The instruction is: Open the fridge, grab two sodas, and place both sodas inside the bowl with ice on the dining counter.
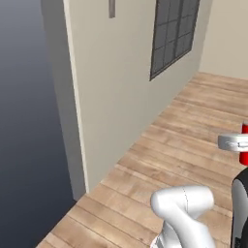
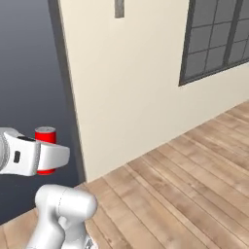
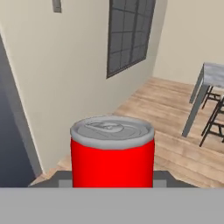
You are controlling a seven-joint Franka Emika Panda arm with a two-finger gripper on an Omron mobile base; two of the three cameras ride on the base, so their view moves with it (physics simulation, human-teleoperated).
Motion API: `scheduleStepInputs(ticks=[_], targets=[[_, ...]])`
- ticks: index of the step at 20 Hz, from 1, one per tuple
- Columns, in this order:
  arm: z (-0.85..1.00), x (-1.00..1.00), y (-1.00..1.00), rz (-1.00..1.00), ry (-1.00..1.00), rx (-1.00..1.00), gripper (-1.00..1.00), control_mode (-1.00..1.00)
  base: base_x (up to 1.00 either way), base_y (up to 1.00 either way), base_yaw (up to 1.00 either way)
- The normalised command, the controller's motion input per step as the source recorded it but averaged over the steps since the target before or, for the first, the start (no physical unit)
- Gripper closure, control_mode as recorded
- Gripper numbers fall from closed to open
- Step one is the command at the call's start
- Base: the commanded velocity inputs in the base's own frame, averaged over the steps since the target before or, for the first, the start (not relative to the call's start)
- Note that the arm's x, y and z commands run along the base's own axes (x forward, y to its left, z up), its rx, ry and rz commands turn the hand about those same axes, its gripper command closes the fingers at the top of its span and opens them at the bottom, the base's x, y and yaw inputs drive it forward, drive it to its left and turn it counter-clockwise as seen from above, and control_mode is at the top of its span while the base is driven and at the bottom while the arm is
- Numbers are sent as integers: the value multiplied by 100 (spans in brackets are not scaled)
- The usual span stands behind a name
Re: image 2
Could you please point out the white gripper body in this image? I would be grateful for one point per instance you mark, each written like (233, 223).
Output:
(53, 156)

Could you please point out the dark framed window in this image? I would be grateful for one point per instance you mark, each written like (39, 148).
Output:
(214, 39)

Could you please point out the grey wall fixture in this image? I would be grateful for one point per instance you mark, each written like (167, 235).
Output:
(119, 8)

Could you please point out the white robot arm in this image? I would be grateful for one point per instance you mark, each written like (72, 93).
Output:
(61, 207)

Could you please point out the red soda can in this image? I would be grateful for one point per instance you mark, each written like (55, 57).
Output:
(46, 135)

